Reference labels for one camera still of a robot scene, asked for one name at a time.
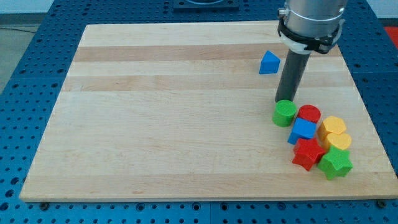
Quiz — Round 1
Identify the green cylinder block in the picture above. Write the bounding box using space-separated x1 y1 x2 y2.
272 100 297 127

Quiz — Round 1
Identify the wooden board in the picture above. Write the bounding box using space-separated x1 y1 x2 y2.
19 21 397 202

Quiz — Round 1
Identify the blue cube block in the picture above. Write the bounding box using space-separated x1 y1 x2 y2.
287 118 317 144

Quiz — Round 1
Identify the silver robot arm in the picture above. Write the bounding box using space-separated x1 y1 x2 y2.
277 0 348 55

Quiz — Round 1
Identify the yellow hexagon block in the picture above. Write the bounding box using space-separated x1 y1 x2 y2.
317 116 347 140

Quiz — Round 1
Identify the red cylinder block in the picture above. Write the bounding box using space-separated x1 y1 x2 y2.
297 105 321 123

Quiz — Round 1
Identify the yellow heart block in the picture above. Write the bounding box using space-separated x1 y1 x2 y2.
322 133 352 151

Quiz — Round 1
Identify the red star block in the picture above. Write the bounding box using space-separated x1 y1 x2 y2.
292 138 326 171

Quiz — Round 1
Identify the green star block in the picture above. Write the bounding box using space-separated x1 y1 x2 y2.
318 145 353 180

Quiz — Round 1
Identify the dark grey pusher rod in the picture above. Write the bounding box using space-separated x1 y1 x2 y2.
275 50 310 102

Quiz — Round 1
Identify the blue triangle block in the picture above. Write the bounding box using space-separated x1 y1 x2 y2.
259 50 280 75

